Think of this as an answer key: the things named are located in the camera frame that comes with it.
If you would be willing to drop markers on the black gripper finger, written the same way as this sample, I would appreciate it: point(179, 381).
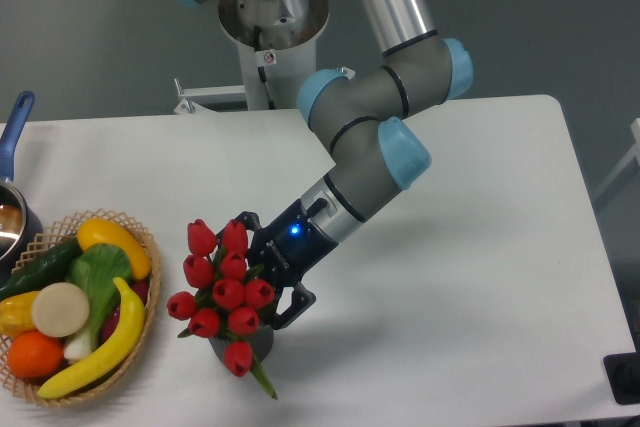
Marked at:
point(301, 300)
point(238, 231)

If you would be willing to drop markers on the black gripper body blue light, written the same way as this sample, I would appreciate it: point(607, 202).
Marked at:
point(290, 245)

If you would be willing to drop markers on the red tulip bouquet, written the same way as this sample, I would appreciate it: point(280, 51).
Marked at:
point(230, 297)

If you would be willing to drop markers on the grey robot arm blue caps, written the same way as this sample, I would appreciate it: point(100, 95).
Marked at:
point(360, 120)

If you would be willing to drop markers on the grey ribbed vase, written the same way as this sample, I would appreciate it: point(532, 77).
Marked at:
point(261, 342)

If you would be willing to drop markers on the dark red vegetable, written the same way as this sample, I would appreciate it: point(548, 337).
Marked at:
point(141, 288)

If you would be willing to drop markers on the yellow banana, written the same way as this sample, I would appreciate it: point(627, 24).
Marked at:
point(106, 357)

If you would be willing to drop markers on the green bok choy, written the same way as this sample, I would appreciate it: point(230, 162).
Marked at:
point(93, 272)

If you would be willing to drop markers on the woven wicker basket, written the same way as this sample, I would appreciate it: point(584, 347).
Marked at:
point(58, 232)

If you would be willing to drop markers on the green cucumber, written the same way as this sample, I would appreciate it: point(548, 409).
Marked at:
point(49, 267)

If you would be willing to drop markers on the beige round disc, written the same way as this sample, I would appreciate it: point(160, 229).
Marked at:
point(60, 309)

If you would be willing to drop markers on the yellow bell pepper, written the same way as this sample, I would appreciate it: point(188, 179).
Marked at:
point(16, 317)

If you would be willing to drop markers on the orange fruit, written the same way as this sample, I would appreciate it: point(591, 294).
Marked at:
point(33, 355)

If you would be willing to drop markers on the black device at table edge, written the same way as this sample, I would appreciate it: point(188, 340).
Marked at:
point(623, 375)

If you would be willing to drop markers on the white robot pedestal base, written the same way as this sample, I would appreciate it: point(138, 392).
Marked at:
point(271, 79)

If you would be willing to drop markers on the blue handled saucepan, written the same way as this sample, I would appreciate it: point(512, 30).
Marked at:
point(19, 224)

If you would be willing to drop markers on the white frame at right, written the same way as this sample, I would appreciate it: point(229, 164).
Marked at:
point(621, 173)

